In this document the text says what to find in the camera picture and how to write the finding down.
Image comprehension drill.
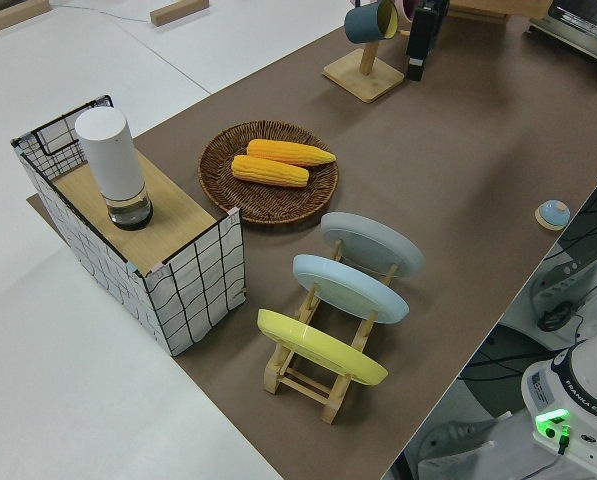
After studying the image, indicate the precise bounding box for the brown wicker basket tray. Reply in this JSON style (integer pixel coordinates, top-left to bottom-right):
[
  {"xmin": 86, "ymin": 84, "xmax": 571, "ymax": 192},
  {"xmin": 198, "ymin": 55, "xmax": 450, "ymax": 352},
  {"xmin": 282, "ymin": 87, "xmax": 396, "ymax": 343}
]
[{"xmin": 198, "ymin": 119, "xmax": 340, "ymax": 227}]

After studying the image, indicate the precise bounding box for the light blue plate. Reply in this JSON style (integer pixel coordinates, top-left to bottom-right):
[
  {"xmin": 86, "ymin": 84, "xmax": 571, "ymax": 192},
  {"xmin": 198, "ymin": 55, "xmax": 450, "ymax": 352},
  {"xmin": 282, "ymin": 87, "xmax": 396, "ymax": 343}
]
[{"xmin": 292, "ymin": 254, "xmax": 410, "ymax": 326}]

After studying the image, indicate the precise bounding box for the gray plate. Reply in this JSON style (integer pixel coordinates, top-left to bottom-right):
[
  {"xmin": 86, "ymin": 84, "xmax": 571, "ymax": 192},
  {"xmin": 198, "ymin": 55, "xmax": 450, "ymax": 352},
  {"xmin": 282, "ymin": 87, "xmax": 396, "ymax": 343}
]
[{"xmin": 320, "ymin": 211, "xmax": 425, "ymax": 278}]

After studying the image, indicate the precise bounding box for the yellow corn cob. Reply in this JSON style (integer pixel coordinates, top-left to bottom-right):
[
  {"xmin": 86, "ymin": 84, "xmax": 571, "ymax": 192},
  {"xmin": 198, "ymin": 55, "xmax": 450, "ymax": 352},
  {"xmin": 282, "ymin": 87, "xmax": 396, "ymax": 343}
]
[
  {"xmin": 246, "ymin": 139, "xmax": 338, "ymax": 168},
  {"xmin": 230, "ymin": 154, "xmax": 311, "ymax": 189}
]

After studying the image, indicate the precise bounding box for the yellow plate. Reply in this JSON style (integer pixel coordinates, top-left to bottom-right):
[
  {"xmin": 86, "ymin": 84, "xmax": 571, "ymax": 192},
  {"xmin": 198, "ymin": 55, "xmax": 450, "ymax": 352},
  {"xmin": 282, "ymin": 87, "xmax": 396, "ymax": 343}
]
[{"xmin": 256, "ymin": 308, "xmax": 390, "ymax": 387}]

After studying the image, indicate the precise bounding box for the white grid storage box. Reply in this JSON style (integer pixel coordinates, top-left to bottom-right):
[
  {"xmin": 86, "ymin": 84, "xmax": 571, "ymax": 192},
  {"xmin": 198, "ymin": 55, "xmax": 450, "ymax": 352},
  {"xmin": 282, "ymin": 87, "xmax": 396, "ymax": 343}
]
[{"xmin": 10, "ymin": 93, "xmax": 248, "ymax": 357}]

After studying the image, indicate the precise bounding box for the light wooden board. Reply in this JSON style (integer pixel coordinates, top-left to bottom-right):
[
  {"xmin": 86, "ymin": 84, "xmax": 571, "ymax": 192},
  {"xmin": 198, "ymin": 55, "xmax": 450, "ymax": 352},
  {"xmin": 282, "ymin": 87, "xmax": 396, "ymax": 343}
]
[{"xmin": 52, "ymin": 149, "xmax": 217, "ymax": 266}]

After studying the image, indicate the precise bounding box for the wooden plate rack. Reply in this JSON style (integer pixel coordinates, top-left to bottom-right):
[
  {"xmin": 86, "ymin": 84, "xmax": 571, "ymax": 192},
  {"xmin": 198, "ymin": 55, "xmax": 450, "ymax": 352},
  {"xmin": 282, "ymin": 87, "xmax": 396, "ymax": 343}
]
[{"xmin": 262, "ymin": 238, "xmax": 400, "ymax": 425}]

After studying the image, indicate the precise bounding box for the brown table mat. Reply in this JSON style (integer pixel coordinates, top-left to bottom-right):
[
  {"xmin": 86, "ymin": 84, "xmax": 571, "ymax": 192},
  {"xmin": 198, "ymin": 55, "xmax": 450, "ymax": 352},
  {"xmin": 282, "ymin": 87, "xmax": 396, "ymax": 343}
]
[{"xmin": 26, "ymin": 0, "xmax": 597, "ymax": 480}]

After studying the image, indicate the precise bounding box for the wooden mug tree stand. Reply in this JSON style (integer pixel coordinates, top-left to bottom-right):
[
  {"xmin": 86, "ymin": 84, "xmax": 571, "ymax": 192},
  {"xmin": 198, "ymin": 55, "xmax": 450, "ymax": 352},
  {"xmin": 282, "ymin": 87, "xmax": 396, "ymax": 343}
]
[{"xmin": 321, "ymin": 0, "xmax": 410, "ymax": 105}]

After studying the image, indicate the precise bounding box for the white cylinder with clear base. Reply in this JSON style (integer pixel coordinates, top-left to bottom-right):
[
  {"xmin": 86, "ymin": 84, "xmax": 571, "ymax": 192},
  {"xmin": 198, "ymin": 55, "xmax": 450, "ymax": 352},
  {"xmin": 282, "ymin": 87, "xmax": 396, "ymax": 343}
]
[{"xmin": 74, "ymin": 107, "xmax": 155, "ymax": 231}]

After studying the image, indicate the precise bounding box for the blue mug with yellow inside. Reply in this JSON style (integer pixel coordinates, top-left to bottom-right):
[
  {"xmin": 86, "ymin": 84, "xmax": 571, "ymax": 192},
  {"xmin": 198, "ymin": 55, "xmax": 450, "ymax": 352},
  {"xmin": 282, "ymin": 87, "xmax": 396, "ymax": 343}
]
[{"xmin": 343, "ymin": 0, "xmax": 400, "ymax": 45}]

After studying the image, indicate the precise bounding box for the light wooden block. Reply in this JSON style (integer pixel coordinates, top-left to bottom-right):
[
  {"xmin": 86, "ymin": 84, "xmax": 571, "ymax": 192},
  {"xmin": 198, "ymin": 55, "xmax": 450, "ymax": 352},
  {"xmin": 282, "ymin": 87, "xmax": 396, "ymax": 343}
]
[
  {"xmin": 0, "ymin": 0, "xmax": 52, "ymax": 35},
  {"xmin": 149, "ymin": 0, "xmax": 210, "ymax": 26}
]

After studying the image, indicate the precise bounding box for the white power strip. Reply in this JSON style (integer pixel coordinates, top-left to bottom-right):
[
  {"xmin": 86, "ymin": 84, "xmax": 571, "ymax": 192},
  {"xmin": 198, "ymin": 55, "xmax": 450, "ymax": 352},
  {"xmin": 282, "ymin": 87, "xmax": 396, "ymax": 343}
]
[{"xmin": 527, "ymin": 239, "xmax": 597, "ymax": 326}]

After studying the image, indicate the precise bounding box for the toaster oven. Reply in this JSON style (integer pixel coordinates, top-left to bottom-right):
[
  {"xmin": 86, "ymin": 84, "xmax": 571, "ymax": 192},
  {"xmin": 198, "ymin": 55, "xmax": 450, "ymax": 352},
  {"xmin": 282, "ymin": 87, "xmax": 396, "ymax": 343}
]
[{"xmin": 525, "ymin": 0, "xmax": 597, "ymax": 69}]

